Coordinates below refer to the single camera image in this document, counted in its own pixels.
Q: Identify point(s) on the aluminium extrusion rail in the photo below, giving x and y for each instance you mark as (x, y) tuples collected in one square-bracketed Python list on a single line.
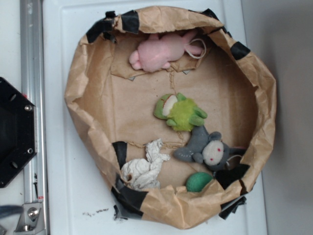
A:
[(32, 69)]

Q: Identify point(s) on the metal corner bracket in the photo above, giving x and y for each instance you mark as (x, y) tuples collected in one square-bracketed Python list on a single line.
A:
[(31, 221)]

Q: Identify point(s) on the grey plush donkey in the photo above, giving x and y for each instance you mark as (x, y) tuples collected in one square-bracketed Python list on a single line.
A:
[(207, 148)]

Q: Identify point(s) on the green ball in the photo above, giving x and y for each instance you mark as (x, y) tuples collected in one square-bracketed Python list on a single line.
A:
[(197, 181)]

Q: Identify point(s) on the green plush frog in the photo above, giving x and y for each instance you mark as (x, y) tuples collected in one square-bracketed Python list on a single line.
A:
[(179, 112)]

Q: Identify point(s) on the brown paper bag bin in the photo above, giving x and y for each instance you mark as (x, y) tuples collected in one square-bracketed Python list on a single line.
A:
[(112, 107)]

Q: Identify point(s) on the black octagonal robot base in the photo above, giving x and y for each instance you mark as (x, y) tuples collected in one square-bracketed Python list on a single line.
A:
[(17, 132)]

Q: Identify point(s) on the crumpled white paper towel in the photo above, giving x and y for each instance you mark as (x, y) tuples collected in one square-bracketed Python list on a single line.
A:
[(141, 174)]

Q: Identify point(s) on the pink plush bunny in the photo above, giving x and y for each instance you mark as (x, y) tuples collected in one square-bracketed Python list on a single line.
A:
[(157, 53)]

